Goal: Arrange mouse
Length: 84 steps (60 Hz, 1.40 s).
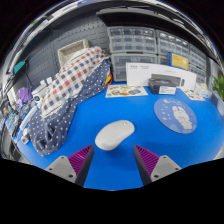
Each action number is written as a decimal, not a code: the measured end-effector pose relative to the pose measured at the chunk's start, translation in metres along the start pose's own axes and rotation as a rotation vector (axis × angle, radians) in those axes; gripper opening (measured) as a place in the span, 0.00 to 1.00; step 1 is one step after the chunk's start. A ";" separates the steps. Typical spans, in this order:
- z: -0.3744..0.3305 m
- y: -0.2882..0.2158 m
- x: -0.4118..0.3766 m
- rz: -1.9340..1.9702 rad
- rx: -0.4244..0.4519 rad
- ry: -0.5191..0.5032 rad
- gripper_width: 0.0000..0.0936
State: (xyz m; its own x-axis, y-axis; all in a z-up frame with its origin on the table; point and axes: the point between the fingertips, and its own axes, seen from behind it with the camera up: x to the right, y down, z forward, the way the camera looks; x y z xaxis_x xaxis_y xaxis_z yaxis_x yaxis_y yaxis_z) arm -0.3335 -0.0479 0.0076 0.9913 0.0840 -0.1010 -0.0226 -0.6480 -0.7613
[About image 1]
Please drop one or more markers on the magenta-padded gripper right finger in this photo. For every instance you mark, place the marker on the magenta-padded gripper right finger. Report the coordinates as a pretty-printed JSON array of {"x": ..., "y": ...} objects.
[{"x": 163, "y": 166}]

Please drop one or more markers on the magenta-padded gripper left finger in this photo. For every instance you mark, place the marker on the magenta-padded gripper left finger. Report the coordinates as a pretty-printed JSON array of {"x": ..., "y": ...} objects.
[{"x": 63, "y": 166}]

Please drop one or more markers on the white computer mouse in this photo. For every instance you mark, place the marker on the white computer mouse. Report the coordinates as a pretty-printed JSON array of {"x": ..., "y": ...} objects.
[{"x": 113, "y": 135}]

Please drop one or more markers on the round rabbit-print mouse pad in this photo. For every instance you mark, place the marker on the round rabbit-print mouse pad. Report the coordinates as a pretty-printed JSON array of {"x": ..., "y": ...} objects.
[{"x": 173, "y": 115}]

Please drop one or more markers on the navy polka-dot cloth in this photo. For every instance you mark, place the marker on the navy polka-dot cloth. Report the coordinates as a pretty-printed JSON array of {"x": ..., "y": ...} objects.
[{"x": 53, "y": 130}]

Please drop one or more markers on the colourful sticker sheet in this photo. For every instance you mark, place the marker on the colourful sticker sheet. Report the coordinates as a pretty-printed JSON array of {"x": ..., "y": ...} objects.
[
  {"x": 194, "y": 95},
  {"x": 125, "y": 90}
]

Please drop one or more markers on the white box-shaped device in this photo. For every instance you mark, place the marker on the white box-shaped device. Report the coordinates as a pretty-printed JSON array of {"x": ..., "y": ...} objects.
[{"x": 41, "y": 91}]

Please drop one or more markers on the purple soft object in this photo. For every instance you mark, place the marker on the purple soft object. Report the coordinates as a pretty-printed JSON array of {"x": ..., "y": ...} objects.
[{"x": 24, "y": 95}]

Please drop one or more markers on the small black box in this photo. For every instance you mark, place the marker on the small black box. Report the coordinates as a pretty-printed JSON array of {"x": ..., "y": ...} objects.
[{"x": 163, "y": 81}]

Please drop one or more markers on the clear plastic box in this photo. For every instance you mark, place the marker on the clear plastic box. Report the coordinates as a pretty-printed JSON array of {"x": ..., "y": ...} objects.
[{"x": 203, "y": 91}]

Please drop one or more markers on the red blue checked cloth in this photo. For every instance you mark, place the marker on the red blue checked cloth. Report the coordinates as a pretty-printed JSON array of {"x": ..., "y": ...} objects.
[{"x": 73, "y": 80}]

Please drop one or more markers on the long white keyboard box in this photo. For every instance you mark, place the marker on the long white keyboard box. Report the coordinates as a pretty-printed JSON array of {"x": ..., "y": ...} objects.
[{"x": 140, "y": 75}]

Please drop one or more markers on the green potted plant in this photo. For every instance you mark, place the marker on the green potted plant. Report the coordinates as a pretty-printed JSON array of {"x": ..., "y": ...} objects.
[{"x": 219, "y": 88}]

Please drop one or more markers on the yellow blue box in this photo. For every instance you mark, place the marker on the yellow blue box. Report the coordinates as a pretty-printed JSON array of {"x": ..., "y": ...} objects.
[{"x": 178, "y": 61}]

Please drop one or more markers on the white wicker basket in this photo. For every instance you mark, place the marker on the white wicker basket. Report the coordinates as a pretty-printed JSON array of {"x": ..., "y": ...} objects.
[{"x": 71, "y": 50}]

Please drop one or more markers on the teal wall-mounted object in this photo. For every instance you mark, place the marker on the teal wall-mounted object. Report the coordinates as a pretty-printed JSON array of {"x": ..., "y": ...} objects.
[{"x": 19, "y": 66}]

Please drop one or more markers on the dark wall shelf unit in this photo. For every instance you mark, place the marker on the dark wall shelf unit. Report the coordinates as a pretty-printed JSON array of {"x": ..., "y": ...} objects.
[{"x": 133, "y": 16}]

